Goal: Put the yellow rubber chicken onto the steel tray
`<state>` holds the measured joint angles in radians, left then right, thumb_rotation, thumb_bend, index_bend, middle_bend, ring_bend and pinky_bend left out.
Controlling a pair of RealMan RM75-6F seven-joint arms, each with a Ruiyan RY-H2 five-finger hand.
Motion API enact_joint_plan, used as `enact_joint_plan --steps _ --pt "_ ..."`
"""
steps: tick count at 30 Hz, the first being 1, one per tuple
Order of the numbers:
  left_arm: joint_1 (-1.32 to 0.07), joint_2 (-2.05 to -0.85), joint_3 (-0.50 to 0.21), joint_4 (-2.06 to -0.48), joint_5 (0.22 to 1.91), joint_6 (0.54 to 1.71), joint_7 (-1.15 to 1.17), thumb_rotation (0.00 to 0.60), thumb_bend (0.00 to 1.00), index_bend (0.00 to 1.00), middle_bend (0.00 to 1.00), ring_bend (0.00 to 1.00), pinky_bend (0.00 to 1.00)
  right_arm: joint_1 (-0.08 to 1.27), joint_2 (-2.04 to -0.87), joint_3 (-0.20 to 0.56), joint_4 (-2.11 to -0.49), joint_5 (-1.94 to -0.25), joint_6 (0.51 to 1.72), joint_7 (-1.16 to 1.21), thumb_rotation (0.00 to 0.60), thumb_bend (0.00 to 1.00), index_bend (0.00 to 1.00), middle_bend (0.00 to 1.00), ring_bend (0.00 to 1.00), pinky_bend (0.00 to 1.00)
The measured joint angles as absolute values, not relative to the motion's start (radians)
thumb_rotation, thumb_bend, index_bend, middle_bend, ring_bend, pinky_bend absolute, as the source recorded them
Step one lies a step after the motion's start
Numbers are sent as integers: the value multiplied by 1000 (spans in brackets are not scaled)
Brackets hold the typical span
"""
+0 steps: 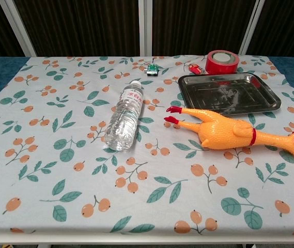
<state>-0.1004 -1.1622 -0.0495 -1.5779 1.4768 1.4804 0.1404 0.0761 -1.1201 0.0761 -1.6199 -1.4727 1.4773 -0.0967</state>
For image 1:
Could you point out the orange rubber chicken toy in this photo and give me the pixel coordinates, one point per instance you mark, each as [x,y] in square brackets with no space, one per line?
[221,131]

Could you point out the rectangular stainless steel tray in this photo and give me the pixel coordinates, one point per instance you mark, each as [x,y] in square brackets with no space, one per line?
[226,93]

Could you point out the clear plastic water bottle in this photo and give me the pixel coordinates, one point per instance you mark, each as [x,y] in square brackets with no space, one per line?
[122,124]

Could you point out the small green toy car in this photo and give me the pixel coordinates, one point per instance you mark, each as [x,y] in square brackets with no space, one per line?
[152,69]

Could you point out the small red toy car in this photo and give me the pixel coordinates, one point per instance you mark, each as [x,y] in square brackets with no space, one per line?
[195,69]

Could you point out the red tape roll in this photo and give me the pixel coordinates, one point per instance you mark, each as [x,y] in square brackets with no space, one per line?
[220,67]

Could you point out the floral leaf print tablecloth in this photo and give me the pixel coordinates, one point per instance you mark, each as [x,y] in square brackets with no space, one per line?
[59,155]

